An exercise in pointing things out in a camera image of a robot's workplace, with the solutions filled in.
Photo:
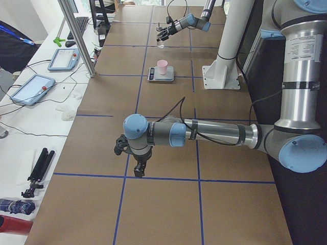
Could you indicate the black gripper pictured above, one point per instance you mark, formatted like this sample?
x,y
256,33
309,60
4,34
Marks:
x,y
171,27
141,158

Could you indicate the clear glass sauce bottle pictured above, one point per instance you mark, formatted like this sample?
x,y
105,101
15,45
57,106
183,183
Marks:
x,y
159,34

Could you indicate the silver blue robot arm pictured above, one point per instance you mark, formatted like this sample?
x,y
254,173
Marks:
x,y
190,20
294,139

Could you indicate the crumpled white tissue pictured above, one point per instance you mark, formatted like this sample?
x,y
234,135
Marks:
x,y
67,113

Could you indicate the black folded tripod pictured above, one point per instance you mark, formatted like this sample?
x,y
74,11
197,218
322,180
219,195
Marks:
x,y
38,173

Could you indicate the black computer mouse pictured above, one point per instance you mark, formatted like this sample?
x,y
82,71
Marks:
x,y
70,43

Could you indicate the green plastic clamp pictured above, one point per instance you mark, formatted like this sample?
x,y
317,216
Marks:
x,y
59,41

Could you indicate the far blue teach pendant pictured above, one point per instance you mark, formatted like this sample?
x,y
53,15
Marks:
x,y
64,59

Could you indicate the blue teach pendant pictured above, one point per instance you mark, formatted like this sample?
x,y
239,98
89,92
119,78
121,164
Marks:
x,y
33,90
64,59

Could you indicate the near blue teach pendant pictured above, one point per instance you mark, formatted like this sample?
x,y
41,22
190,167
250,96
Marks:
x,y
33,90

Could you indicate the red cylinder bottle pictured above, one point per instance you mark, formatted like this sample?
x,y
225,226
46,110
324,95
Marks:
x,y
12,225

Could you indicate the seated person black shirt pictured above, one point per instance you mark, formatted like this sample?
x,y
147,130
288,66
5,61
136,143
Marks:
x,y
16,48

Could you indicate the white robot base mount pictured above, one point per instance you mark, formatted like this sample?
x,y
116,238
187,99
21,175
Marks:
x,y
223,73

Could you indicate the aluminium frame post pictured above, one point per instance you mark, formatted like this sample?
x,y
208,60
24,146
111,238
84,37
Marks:
x,y
70,18

